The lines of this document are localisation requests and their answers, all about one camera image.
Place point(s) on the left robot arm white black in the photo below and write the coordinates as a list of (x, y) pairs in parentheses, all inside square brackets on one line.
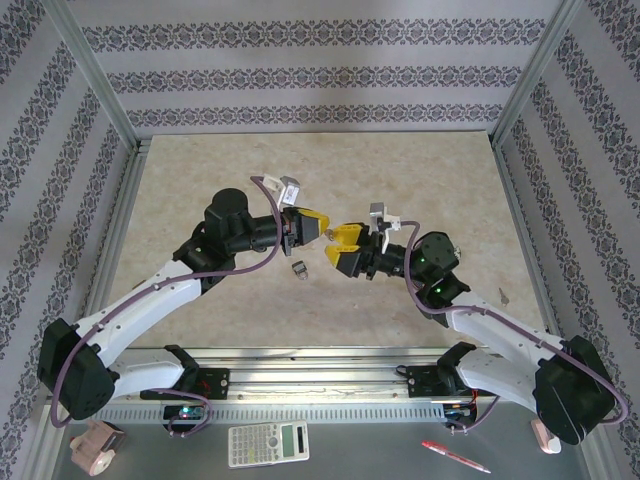
[(140, 310)]

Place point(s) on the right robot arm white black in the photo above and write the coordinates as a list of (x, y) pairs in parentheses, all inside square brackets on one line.
[(500, 330)]

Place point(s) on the small controller board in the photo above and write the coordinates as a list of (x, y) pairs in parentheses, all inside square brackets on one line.
[(185, 412), (460, 410)]

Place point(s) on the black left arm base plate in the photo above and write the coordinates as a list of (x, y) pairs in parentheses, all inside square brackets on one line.
[(218, 382)]

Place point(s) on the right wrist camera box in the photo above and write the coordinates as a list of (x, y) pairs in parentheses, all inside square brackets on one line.
[(377, 210)]

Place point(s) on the aluminium side rail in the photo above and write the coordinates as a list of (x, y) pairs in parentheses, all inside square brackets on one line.
[(122, 215), (522, 215)]

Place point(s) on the red pen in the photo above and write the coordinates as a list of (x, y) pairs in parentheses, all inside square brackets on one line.
[(450, 454)]

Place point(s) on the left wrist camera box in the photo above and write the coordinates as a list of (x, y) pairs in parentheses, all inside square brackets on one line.
[(290, 190)]

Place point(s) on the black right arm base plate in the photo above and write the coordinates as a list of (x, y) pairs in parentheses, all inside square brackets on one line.
[(422, 382)]

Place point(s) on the brass padlock silver shackle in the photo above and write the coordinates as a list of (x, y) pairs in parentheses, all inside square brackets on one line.
[(300, 270)]

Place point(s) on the small silver key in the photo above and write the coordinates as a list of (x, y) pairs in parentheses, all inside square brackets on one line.
[(503, 297)]

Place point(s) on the aluminium mounting rail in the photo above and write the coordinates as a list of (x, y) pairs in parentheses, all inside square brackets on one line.
[(320, 380)]

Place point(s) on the aluminium frame post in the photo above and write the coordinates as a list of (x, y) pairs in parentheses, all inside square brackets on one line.
[(533, 75), (97, 75)]

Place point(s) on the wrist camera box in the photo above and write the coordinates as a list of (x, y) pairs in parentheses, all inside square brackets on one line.
[(377, 210), (290, 190)]

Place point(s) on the small pink white dispenser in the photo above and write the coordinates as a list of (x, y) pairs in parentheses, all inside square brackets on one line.
[(550, 445)]

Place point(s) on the pink tape dispenser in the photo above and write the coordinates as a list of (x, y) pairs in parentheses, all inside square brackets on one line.
[(95, 447)]

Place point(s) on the white grey calculator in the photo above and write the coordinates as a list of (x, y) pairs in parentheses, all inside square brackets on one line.
[(267, 444)]

